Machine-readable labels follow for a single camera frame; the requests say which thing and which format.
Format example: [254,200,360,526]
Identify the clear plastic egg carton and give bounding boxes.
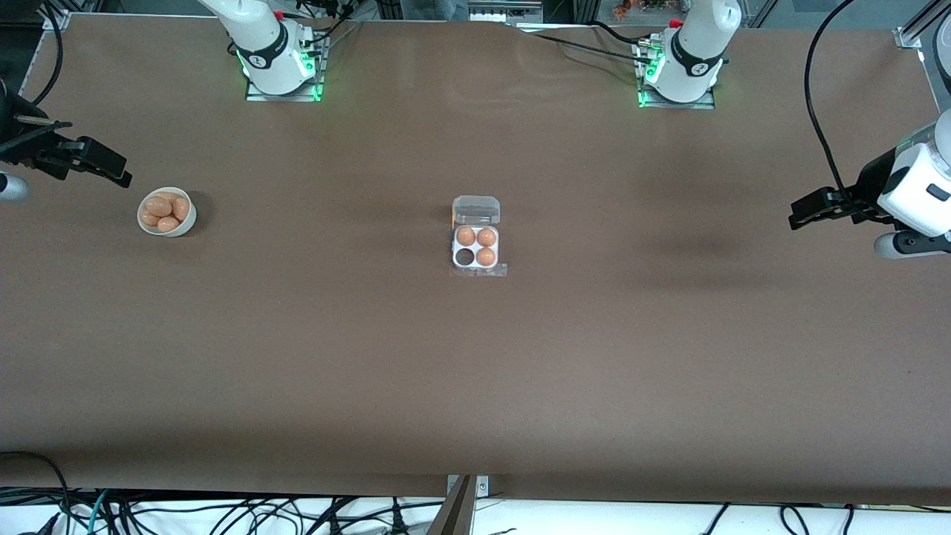
[449,195,510,279]

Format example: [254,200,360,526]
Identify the white ceramic bowl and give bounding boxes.
[137,186,198,239]

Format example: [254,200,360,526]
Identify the orange background items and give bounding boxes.
[612,0,669,20]

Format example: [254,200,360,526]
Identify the white power strip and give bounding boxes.
[468,0,545,24]

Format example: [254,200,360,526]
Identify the person in blue clothing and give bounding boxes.
[405,0,470,22]

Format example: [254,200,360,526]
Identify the right arm black wrist cable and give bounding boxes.
[28,0,65,106]

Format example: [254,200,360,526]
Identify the arm black wrist cable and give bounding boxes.
[28,0,65,106]
[805,0,857,205]

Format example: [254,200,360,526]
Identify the left arm black wrist cable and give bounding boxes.
[805,0,857,205]

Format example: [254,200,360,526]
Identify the aluminium frame profile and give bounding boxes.
[30,0,97,32]
[895,0,951,50]

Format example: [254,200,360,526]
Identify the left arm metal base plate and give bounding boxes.
[637,37,718,110]

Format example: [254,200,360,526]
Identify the black cable on table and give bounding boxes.
[530,32,644,62]
[591,21,662,48]

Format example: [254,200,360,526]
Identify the black looped floor cable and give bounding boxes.
[0,450,72,535]

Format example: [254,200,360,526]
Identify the teal floor cable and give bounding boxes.
[88,489,114,535]

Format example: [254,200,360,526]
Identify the tangled black floor cables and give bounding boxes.
[111,493,447,535]

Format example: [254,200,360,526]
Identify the small metal table bracket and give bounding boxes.
[446,474,490,498]

